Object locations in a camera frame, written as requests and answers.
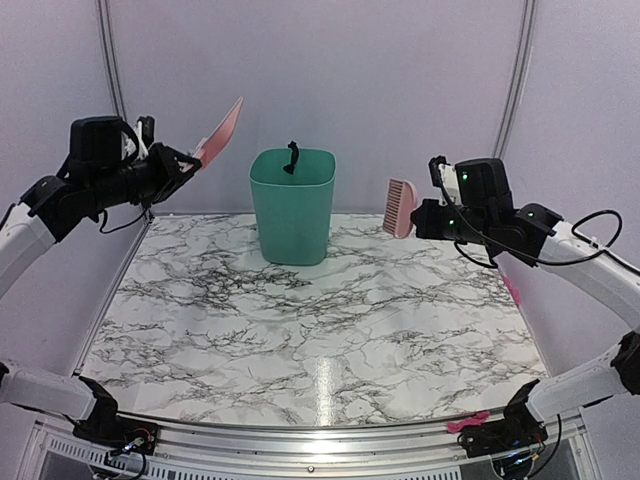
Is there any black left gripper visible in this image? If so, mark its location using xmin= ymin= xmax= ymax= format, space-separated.
xmin=91 ymin=147 xmax=200 ymax=213

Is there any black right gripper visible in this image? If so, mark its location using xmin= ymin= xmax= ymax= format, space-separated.
xmin=412 ymin=198 xmax=495 ymax=247

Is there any pink plastic dustpan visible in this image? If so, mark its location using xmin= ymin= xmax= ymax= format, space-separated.
xmin=193 ymin=97 xmax=244 ymax=169

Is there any pink hand brush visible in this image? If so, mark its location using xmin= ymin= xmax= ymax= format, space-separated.
xmin=383 ymin=179 xmax=417 ymax=239

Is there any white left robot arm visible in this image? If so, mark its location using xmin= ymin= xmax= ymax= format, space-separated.
xmin=1 ymin=114 xmax=238 ymax=445

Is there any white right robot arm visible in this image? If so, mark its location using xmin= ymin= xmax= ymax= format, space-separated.
xmin=410 ymin=156 xmax=639 ymax=448

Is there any magenta paper scrap on table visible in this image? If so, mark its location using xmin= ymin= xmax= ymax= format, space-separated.
xmin=503 ymin=275 xmax=521 ymax=307

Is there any black scrap on bin rim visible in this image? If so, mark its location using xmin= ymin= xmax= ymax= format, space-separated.
xmin=282 ymin=140 xmax=300 ymax=176

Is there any green plastic waste bin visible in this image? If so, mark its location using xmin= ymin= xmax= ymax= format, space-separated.
xmin=249 ymin=145 xmax=336 ymax=266

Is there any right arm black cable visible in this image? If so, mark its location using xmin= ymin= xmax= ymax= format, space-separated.
xmin=439 ymin=184 xmax=625 ymax=269

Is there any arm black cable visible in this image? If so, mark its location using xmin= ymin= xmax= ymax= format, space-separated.
xmin=97 ymin=204 xmax=154 ymax=235
xmin=439 ymin=184 xmax=625 ymax=269

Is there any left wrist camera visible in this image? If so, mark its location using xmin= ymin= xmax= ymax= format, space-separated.
xmin=124 ymin=116 xmax=155 ymax=160

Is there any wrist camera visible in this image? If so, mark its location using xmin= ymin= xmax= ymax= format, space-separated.
xmin=428 ymin=155 xmax=460 ymax=206
xmin=124 ymin=116 xmax=155 ymax=160

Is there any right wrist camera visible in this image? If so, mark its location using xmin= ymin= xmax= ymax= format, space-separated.
xmin=428 ymin=155 xmax=460 ymax=206

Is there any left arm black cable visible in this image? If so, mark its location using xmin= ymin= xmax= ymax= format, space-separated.
xmin=97 ymin=204 xmax=154 ymax=235

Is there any right frame post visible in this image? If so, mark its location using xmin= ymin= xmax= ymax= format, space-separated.
xmin=472 ymin=1 xmax=538 ymax=158

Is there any frame post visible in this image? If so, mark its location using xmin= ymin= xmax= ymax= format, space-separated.
xmin=472 ymin=1 xmax=538 ymax=158
xmin=94 ymin=0 xmax=154 ymax=222

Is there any left frame post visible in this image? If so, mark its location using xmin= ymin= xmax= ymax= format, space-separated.
xmin=94 ymin=0 xmax=154 ymax=222

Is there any magenta scrap on rail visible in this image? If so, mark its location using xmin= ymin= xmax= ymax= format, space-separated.
xmin=446 ymin=411 xmax=490 ymax=434

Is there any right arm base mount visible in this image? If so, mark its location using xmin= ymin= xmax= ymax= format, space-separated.
xmin=457 ymin=380 xmax=548 ymax=458

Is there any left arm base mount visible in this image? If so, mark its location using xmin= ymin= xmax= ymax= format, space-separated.
xmin=69 ymin=376 xmax=159 ymax=455

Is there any aluminium front rail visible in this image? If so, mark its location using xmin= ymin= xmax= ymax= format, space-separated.
xmin=29 ymin=399 xmax=586 ymax=480

